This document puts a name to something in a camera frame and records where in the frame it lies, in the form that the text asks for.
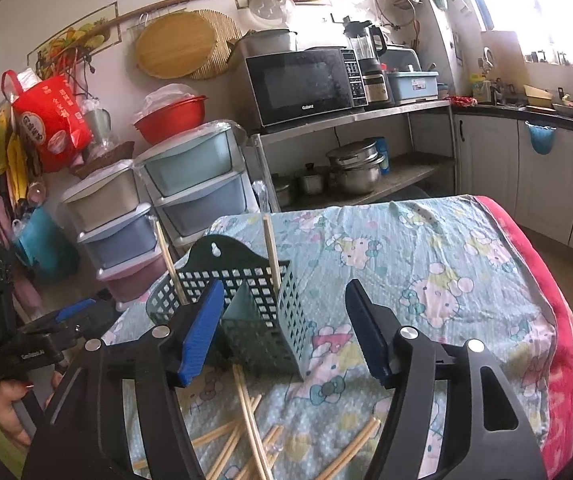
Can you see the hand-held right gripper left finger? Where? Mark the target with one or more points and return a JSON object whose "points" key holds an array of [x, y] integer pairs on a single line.
{"points": [[199, 332]]}

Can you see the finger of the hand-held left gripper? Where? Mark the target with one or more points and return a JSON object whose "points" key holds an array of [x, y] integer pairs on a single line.
{"points": [[74, 310]]}

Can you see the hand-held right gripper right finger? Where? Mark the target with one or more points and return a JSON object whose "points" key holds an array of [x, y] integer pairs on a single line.
{"points": [[366, 332]]}

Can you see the green plastic utensil holder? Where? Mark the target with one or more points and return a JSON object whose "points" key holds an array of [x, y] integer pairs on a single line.
{"points": [[291, 320]]}

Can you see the wooden chopstick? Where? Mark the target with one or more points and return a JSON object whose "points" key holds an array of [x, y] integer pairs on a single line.
{"points": [[271, 255], [169, 260]]}

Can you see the pile of chopsticks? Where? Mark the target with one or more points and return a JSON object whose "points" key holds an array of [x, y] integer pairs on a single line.
{"points": [[246, 410]]}

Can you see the person's left hand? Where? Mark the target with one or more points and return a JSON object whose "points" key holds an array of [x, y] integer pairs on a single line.
{"points": [[9, 410]]}

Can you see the blue bucket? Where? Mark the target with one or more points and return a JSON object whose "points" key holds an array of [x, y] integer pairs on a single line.
{"points": [[46, 245]]}

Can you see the cartoon printed blue blanket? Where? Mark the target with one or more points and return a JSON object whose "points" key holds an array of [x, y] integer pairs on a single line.
{"points": [[416, 260]]}

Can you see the pastel plastic drawer tower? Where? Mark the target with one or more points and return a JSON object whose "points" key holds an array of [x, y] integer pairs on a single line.
{"points": [[101, 205]]}

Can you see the large steel bowl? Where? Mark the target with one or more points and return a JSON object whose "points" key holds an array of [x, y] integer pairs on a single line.
{"points": [[359, 180]]}

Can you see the wicker basket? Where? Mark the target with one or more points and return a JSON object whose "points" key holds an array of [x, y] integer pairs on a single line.
{"points": [[106, 160]]}

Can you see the pastel drawer tower with wrap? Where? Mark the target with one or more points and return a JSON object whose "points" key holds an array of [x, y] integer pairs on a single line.
{"points": [[191, 170]]}

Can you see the small pot with black knob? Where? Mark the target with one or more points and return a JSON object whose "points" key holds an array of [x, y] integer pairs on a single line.
{"points": [[309, 180]]}

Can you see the small steel pot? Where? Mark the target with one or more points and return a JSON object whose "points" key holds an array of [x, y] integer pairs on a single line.
{"points": [[282, 192]]}

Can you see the yellow hanging cloths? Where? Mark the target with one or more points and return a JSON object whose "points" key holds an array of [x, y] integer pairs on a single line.
{"points": [[14, 155]]}

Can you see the steel pot with lid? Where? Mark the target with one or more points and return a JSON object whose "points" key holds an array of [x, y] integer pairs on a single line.
{"points": [[351, 152]]}

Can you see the blue can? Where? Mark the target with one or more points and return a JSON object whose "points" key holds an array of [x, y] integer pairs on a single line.
{"points": [[383, 152]]}

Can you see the metal cup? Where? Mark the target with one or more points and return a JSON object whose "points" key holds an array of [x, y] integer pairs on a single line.
{"points": [[97, 122]]}

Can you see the red shopping bag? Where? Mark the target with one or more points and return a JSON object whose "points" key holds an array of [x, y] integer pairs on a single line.
{"points": [[51, 120]]}

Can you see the red pink blanket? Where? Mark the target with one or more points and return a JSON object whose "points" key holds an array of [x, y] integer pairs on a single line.
{"points": [[566, 360]]}

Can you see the red plastic basin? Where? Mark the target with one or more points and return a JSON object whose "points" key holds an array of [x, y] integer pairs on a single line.
{"points": [[169, 122]]}

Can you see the white kitchen cabinet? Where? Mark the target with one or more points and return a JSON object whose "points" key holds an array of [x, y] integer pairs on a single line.
{"points": [[491, 160]]}

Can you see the metal shelf rack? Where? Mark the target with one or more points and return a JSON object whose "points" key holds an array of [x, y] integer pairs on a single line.
{"points": [[366, 112]]}

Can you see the red packet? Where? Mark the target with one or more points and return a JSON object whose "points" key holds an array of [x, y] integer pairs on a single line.
{"points": [[464, 101]]}

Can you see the black microwave oven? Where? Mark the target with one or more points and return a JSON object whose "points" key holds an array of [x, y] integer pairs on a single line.
{"points": [[301, 85]]}

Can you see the blue hanging bin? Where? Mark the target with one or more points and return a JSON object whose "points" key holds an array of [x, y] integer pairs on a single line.
{"points": [[541, 137]]}

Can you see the yellow bottle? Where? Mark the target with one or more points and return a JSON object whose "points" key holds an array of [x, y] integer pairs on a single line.
{"points": [[480, 89]]}

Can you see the round wooden board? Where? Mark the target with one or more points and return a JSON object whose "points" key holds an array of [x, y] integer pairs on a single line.
{"points": [[174, 45]]}

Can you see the black blender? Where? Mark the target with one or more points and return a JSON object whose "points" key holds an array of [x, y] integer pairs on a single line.
{"points": [[364, 45]]}

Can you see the round woven mat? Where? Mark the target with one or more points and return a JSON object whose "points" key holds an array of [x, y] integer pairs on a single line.
{"points": [[226, 45]]}

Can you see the grey storage box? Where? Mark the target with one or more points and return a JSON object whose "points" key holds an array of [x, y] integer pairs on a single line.
{"points": [[266, 42]]}

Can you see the long wooden pole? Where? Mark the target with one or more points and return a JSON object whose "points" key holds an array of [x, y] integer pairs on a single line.
{"points": [[181, 1]]}

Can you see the clear plastic food cover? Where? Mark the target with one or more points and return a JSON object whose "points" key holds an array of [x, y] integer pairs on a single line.
{"points": [[271, 7]]}

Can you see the fruit wall poster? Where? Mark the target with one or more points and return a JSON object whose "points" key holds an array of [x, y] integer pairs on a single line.
{"points": [[74, 35]]}

